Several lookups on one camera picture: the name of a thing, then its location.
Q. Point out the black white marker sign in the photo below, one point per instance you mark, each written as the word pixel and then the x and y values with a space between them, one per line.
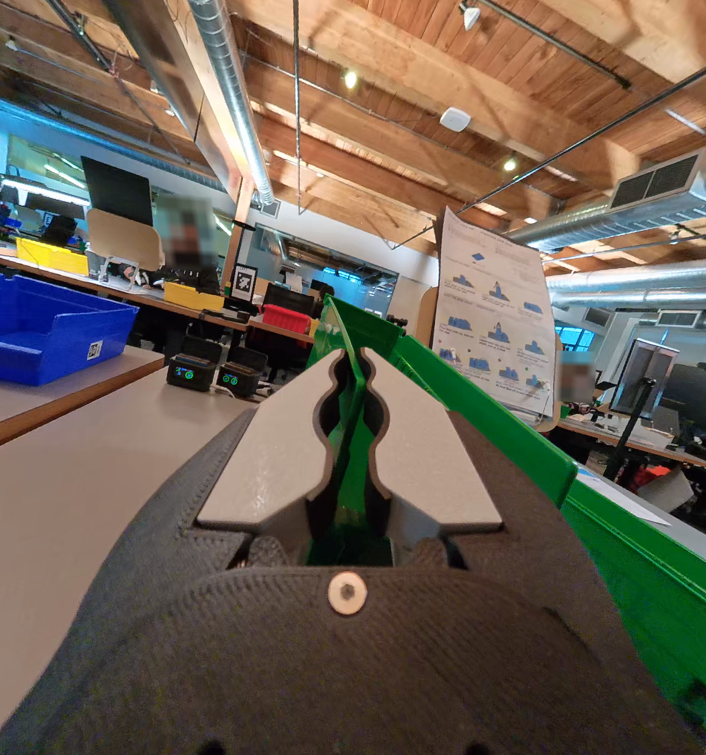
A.
pixel 244 283

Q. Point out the silver duct with vent grille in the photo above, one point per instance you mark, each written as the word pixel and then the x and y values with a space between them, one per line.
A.
pixel 653 183

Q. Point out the green plastic bin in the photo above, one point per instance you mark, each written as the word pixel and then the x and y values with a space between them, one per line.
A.
pixel 671 619
pixel 477 413

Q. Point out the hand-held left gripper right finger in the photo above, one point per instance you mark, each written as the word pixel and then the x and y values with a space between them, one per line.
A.
pixel 435 466

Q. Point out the white blue-edged paper sheet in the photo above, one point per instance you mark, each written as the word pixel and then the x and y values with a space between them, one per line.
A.
pixel 618 492

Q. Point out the blue plastic bin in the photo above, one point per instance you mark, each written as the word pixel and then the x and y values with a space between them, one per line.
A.
pixel 64 348

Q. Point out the black panel screen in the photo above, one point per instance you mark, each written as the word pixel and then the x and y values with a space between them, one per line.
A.
pixel 117 192

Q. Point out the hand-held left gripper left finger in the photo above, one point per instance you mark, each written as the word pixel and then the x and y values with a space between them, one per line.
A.
pixel 264 466

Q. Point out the black desktop monitor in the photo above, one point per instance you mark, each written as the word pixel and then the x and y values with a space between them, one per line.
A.
pixel 288 298

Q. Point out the black battery charging case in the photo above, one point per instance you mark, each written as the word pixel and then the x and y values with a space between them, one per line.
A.
pixel 241 377
pixel 191 371

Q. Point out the beige background document stand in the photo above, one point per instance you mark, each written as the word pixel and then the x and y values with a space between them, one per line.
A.
pixel 123 242

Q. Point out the large yellow bin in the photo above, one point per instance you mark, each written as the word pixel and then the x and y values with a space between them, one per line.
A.
pixel 52 259
pixel 194 298

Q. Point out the grey desk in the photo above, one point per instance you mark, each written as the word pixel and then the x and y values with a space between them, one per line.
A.
pixel 93 501
pixel 64 395

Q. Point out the monitor on tripod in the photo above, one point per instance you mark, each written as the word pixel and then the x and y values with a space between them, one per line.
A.
pixel 645 377

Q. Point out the printed instruction sheet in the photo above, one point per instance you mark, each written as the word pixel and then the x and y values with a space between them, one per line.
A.
pixel 494 283

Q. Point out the instruction sheet on stand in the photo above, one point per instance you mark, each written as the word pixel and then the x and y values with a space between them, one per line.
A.
pixel 427 318

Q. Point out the red ribbed bin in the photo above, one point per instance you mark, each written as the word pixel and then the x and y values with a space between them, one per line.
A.
pixel 285 318

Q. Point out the white ceiling access point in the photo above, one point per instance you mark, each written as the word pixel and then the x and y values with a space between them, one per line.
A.
pixel 454 119

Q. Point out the black tripod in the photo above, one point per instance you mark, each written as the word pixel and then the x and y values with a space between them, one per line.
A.
pixel 627 436

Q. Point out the long wooden background table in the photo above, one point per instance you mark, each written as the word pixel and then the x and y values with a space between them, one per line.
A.
pixel 152 298

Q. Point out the silver spiral ventilation duct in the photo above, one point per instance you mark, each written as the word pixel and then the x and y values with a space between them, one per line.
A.
pixel 229 88

